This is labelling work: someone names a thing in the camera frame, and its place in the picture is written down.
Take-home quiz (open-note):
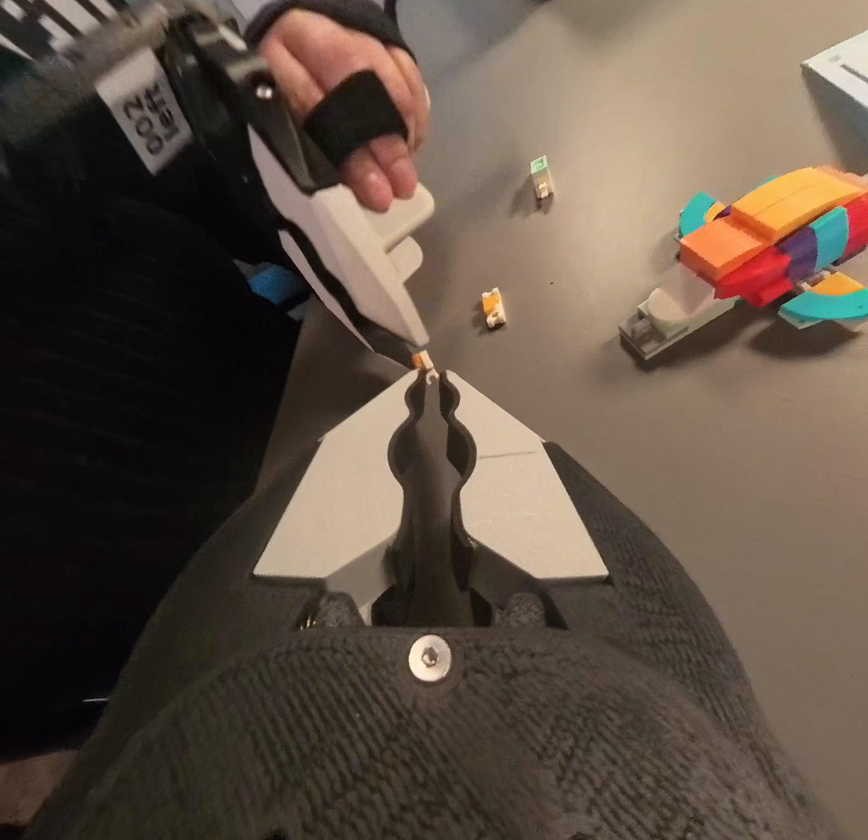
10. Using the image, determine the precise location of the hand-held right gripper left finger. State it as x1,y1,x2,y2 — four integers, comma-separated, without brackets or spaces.
253,371,416,623

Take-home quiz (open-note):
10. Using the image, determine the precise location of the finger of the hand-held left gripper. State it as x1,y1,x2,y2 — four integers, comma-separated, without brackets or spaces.
308,184,436,351
278,223,416,369

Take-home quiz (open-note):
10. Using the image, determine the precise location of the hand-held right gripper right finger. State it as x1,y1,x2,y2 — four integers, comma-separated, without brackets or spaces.
438,371,610,612

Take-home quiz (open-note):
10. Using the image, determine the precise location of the person's left forearm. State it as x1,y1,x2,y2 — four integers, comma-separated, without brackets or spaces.
243,0,416,64

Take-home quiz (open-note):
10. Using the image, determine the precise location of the colourful lego model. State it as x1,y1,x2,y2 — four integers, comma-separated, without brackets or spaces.
618,165,868,369

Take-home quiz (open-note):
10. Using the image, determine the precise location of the person's left hand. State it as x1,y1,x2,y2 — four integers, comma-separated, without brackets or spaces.
261,11,431,213

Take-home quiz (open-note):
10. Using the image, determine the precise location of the open instruction booklet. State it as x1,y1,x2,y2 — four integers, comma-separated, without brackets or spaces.
800,29,868,176

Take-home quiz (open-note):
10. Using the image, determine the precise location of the blue webbing strap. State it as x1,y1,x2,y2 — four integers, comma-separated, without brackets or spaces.
247,264,307,307

